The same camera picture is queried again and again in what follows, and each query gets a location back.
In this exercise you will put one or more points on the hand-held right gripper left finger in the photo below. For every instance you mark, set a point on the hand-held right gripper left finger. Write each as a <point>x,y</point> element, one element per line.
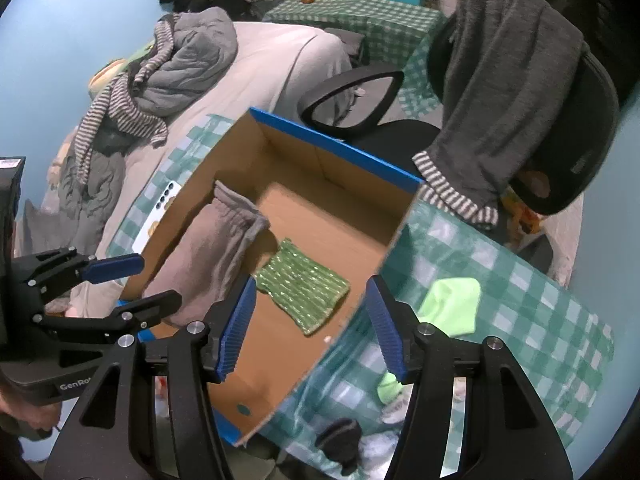
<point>239,325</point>

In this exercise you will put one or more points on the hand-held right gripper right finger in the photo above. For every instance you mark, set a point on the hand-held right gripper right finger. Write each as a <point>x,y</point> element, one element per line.
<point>384,325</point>

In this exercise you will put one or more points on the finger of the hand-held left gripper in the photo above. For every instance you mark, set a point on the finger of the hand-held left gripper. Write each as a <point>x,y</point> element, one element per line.
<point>150,307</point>
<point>115,266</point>

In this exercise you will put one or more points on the small neon green sock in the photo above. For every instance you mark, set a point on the small neon green sock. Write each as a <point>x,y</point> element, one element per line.
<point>389,387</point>

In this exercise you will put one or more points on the black sock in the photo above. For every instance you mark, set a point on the black sock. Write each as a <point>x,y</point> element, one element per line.
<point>340,442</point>

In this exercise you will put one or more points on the plain white sock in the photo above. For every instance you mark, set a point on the plain white sock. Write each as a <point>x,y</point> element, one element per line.
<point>379,455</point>

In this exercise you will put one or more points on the blue-edged cardboard box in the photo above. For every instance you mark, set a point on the blue-edged cardboard box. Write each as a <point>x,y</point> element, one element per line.
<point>310,210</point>

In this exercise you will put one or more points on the person's left hand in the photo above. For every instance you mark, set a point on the person's left hand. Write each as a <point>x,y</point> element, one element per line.
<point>25,411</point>

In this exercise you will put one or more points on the green knitted cloth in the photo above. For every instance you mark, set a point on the green knitted cloth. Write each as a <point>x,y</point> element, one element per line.
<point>300,285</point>

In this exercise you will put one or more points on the grey sweatpants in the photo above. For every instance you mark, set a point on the grey sweatpants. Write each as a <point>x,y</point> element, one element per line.
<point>210,250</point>

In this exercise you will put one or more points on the green checkered tablecloth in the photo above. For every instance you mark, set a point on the green checkered tablecloth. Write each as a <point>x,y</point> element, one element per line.
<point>370,20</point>
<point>500,285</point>

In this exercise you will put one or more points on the grey white striped garment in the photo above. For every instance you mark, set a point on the grey white striped garment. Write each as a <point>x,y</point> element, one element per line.
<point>115,105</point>

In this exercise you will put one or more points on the orange yellow toy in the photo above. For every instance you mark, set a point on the orange yellow toy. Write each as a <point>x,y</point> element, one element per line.
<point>525,220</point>

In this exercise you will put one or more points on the yellow green plush toy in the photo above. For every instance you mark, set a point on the yellow green plush toy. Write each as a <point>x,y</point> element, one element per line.
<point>107,72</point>

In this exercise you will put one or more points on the grey clothes pile on bed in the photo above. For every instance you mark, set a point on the grey clothes pile on bed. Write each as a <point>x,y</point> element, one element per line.
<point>190,55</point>

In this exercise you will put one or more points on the bed with beige cover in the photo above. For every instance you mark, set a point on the bed with beige cover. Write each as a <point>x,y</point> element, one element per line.
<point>280,60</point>

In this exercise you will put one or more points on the grey garment with striped cuffs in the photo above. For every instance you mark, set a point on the grey garment with striped cuffs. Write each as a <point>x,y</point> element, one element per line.
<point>500,85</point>

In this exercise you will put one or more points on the black office chair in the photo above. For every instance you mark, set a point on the black office chair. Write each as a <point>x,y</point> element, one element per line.
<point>575,135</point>

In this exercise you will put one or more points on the dark grey pillow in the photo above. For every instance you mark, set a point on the dark grey pillow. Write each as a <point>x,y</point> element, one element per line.
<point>347,40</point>

